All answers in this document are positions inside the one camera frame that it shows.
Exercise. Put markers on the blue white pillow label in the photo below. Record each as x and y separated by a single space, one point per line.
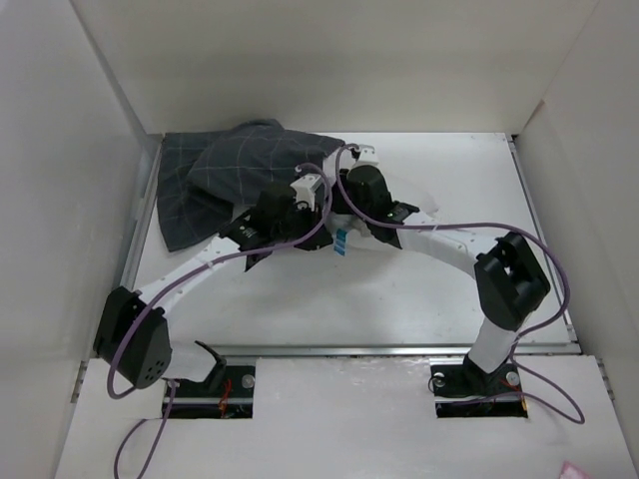
340 242

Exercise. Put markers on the white pillow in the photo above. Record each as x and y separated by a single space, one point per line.
415 230

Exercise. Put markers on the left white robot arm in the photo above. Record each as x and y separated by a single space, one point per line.
135 331

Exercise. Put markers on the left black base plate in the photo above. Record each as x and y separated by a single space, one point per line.
232 398

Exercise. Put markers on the pink object in corner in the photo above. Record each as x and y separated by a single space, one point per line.
572 471

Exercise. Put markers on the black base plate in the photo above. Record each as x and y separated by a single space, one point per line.
232 398
462 393

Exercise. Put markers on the aluminium rail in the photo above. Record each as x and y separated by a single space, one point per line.
570 348

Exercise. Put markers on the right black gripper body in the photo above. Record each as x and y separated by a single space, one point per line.
347 190

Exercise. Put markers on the dark grey checked pillowcase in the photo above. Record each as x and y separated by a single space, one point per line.
204 176

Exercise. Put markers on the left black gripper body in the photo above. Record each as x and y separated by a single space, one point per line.
302 220

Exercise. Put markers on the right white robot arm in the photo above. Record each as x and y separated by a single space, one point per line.
510 281

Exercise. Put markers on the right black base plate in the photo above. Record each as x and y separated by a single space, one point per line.
462 393

